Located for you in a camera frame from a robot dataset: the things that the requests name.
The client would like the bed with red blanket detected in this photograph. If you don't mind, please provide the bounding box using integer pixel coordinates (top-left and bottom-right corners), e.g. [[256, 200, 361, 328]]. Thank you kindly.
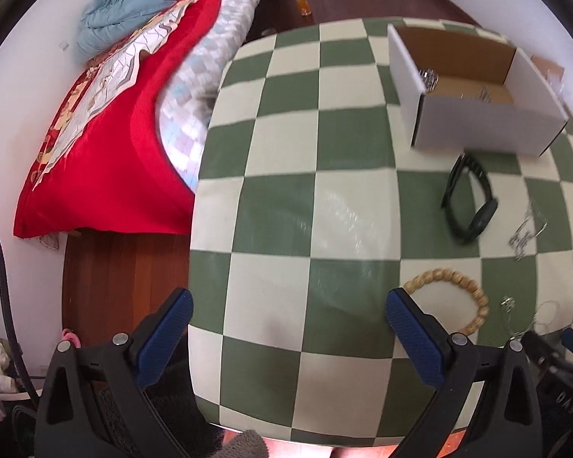
[[13, 0, 268, 239]]

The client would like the wooden bead bracelet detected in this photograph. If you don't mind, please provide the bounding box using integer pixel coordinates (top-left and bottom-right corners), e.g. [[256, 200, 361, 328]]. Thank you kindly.
[[402, 268, 490, 337]]

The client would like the teal quilt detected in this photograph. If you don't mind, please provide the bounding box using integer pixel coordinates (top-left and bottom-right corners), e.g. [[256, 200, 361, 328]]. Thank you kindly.
[[75, 0, 242, 65]]

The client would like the black wristband watch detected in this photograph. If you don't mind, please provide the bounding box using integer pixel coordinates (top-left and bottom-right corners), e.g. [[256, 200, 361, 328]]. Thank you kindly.
[[440, 153, 499, 245]]

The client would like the green checkered tablecloth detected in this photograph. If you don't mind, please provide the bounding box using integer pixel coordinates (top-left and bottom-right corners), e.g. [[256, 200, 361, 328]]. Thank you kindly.
[[187, 16, 573, 447]]

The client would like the grey fuzzy cloth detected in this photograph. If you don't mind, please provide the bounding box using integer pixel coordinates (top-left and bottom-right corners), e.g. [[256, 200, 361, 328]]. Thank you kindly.
[[217, 429, 270, 458]]

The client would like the thin pendant necklace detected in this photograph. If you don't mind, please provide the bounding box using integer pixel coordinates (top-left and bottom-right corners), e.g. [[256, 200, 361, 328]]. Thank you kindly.
[[501, 296, 562, 339]]

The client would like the black cable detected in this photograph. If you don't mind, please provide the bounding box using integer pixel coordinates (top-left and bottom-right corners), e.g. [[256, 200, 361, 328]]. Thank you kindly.
[[0, 205, 44, 398]]

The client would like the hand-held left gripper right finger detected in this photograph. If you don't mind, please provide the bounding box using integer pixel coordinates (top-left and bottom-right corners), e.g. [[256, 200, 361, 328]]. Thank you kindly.
[[386, 287, 545, 458]]

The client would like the grey patchwork bedsheet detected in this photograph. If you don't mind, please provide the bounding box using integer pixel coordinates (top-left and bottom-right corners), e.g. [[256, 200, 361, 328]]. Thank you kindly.
[[157, 0, 276, 196]]

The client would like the silver link necklace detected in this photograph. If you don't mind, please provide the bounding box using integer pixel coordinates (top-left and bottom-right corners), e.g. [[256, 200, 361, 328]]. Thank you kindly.
[[508, 198, 549, 262]]

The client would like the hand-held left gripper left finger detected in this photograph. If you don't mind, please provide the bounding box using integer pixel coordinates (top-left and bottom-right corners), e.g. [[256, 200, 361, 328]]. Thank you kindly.
[[34, 288, 220, 458]]

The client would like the white cardboard box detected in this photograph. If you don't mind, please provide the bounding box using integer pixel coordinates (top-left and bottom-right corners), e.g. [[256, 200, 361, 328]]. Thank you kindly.
[[387, 24, 570, 156]]

